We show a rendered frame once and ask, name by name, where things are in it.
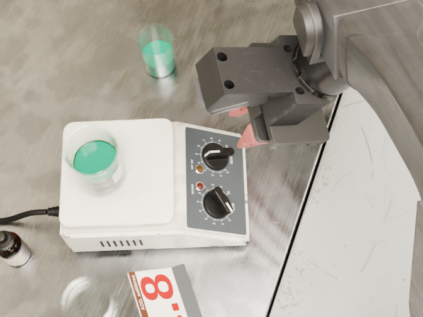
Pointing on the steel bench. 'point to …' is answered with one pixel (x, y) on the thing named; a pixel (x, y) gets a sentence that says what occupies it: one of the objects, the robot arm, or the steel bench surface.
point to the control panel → (227, 180)
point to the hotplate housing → (154, 238)
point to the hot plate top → (79, 222)
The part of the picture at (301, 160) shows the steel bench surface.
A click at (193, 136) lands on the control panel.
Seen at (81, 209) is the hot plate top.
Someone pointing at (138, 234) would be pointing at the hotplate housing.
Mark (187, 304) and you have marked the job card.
